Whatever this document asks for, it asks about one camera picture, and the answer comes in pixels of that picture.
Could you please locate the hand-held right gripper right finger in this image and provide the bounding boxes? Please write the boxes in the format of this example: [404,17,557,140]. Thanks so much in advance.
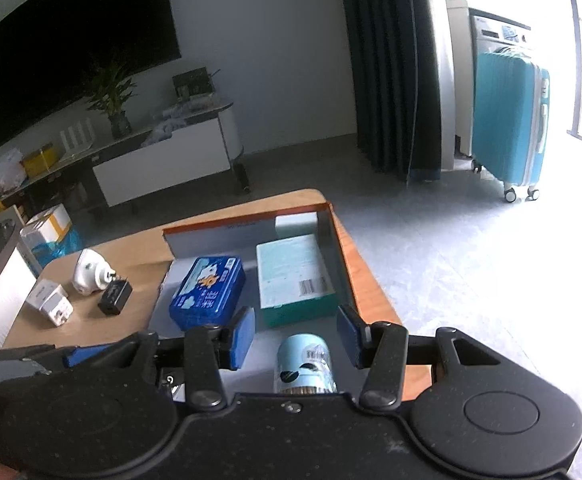
[336,305,502,409]

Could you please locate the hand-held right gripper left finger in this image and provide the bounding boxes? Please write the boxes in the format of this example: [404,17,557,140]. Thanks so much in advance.
[183,306,256,409]

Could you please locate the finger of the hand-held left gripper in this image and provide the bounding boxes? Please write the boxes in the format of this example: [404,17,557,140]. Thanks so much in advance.
[0,343,122,377]

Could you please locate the clear toothpick bottle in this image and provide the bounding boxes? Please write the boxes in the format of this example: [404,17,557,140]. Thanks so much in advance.
[273,334,338,395]

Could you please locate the blue tissue pack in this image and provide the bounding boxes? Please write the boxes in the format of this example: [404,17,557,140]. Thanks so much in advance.
[168,256,247,332]

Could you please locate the white printed box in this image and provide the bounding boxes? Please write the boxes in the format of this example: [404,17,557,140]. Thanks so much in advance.
[26,281,68,313]

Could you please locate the white ribbed handheld device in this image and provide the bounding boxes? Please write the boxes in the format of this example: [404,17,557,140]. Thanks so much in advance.
[72,248,118,295]

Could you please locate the teal cardboard box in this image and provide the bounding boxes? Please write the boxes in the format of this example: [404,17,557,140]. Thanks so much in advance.
[255,234,338,328]

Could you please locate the orange cardboard box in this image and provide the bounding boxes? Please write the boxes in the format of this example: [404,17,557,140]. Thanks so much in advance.
[156,202,433,403]

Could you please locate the white cube charger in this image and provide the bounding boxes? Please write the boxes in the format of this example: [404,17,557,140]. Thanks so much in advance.
[275,211,319,240]

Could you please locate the white plug adapter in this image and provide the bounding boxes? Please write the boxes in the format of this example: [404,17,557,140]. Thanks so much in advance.
[45,299,73,328]

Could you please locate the black power adapter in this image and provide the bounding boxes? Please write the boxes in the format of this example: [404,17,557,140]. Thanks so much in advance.
[97,276,134,317]

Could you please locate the blue plastic bag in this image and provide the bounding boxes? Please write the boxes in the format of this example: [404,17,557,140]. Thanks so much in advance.
[31,232,83,268]

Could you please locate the white yellow cardboard box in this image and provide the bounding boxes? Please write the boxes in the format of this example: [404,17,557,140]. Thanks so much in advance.
[20,203,72,246]

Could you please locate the white television stand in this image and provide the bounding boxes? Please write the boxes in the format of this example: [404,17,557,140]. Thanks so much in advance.
[0,97,252,211]

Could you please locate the white plastic bag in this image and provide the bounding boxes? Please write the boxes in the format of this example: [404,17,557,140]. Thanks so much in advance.
[0,149,27,191]

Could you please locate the white router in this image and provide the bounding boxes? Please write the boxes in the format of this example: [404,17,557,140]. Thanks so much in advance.
[58,117,94,153]

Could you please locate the white crumpled cloth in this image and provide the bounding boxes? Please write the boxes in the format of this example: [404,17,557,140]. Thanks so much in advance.
[141,115,184,147]

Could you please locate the green plant in glass vase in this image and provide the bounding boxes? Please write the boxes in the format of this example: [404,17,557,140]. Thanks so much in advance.
[84,60,137,140]

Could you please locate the dark framed box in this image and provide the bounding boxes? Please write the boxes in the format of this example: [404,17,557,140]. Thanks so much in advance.
[172,66,214,101]

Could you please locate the blue suitcase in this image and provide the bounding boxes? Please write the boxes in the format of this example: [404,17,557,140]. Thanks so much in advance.
[471,46,552,204]

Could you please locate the dark green curtain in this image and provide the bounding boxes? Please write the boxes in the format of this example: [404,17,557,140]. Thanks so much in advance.
[336,0,444,183]

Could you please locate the black television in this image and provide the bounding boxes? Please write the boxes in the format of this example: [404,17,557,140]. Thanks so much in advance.
[0,0,182,151]

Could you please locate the white washing machine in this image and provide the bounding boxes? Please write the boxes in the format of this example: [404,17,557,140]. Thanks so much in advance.
[446,0,532,158]

